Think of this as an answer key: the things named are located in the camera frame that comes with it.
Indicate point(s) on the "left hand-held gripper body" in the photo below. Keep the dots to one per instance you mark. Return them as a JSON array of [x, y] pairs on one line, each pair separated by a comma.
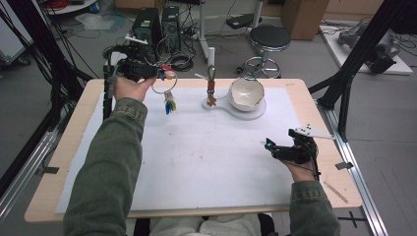
[[136, 64]]

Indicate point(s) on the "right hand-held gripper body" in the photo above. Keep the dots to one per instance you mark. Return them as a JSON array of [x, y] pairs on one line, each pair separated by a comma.
[[295, 152]]

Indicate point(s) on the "white key stand with post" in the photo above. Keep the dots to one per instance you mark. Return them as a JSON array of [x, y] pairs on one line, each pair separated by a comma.
[[244, 113]]

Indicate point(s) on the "person's right hand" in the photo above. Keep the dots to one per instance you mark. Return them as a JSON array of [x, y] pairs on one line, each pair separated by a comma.
[[301, 172]]

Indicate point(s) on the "person's left hand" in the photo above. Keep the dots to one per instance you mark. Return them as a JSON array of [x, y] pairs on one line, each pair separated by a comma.
[[131, 88]]

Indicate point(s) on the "large black computer tower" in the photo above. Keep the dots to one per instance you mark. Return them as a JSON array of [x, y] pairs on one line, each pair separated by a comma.
[[147, 23]]

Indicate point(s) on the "small black computer tower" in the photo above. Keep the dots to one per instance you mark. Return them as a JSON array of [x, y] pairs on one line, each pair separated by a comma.
[[171, 26]]

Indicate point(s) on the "black tape piece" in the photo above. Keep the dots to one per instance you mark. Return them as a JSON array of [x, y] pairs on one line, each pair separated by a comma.
[[344, 165]]

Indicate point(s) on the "white ceramic bowl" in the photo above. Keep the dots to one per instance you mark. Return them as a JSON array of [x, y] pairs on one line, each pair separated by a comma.
[[246, 93]]

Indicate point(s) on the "thin wooden stick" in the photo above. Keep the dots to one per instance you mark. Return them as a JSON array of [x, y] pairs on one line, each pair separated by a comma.
[[336, 192]]

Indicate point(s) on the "clear plastic bag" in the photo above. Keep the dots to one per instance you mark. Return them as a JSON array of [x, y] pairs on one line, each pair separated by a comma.
[[95, 21]]

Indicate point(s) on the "white table leg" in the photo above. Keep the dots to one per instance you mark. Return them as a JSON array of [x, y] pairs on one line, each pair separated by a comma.
[[202, 26]]

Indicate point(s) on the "white foam mat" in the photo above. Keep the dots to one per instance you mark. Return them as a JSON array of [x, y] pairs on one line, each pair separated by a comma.
[[203, 164]]

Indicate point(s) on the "round white table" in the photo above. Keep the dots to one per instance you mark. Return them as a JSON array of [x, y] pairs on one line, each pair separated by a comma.
[[69, 7]]

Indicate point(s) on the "white platform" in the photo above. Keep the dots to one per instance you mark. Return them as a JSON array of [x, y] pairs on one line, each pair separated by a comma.
[[337, 52]]

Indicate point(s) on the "flat black device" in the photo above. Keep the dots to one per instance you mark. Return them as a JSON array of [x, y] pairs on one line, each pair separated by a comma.
[[242, 21]]

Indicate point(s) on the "black round stool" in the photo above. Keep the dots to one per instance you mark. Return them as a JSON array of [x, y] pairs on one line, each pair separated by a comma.
[[269, 37]]

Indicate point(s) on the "person's light trousers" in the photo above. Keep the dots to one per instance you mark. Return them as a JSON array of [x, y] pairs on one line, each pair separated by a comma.
[[209, 226]]

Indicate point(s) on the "brown cardboard box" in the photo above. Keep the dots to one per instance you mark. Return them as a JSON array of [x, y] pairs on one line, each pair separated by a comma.
[[305, 18]]

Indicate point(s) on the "grey robot part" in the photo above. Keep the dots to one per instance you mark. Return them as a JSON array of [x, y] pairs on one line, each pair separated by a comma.
[[383, 49]]

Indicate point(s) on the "aluminium rail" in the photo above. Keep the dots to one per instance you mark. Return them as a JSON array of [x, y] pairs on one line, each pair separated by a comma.
[[26, 170], [357, 177]]

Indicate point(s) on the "black frame strut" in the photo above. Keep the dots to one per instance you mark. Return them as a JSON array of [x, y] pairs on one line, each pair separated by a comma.
[[360, 52]]

